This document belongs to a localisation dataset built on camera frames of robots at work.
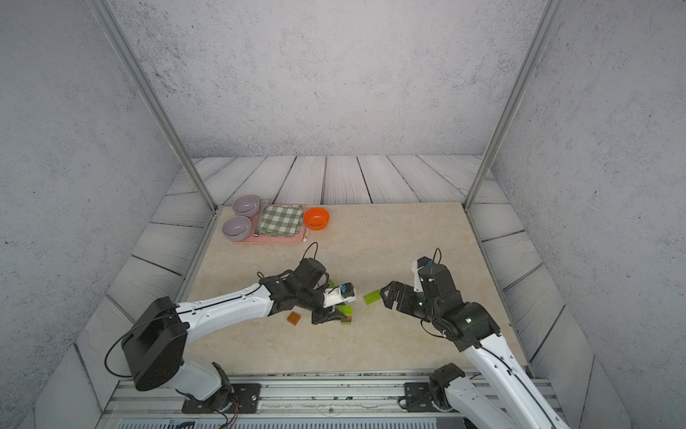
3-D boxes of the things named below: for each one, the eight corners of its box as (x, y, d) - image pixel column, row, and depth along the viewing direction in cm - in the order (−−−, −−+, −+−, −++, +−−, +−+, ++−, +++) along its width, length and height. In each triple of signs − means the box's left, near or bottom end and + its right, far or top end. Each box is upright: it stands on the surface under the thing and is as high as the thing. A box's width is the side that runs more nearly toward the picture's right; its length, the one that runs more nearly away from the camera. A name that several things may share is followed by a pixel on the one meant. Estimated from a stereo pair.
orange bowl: (304, 230, 114) (302, 223, 111) (306, 214, 120) (305, 206, 117) (329, 230, 114) (328, 223, 111) (330, 214, 120) (329, 206, 117)
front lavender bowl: (224, 243, 110) (218, 233, 105) (231, 225, 117) (226, 215, 112) (250, 243, 110) (245, 233, 105) (256, 225, 116) (251, 215, 112)
